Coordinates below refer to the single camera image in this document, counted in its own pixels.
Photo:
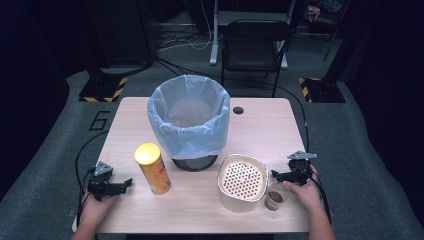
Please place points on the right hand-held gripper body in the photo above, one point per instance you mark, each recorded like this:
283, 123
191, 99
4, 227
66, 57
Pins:
300, 168

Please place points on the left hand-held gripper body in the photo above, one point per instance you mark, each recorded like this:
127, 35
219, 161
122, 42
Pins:
100, 186

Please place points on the yellow chip can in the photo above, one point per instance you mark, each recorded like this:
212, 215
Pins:
152, 168

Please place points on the person's left hand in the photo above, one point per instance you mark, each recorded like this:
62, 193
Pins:
95, 208

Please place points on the person's right hand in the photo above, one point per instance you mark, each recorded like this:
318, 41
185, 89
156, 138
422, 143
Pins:
308, 195

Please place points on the small clear plastic cup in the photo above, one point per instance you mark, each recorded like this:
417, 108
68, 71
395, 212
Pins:
275, 196

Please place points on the cream container with perforated insert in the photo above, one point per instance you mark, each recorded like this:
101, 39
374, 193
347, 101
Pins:
241, 181

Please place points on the blue plastic bin bag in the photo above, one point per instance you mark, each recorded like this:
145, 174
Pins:
190, 136

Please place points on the stand with hazard-striped base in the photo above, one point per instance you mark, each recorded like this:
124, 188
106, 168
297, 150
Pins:
321, 90
103, 88

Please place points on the black folding chair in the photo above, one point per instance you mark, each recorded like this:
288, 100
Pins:
255, 46

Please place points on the white desk frame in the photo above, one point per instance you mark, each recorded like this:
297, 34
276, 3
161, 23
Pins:
214, 43

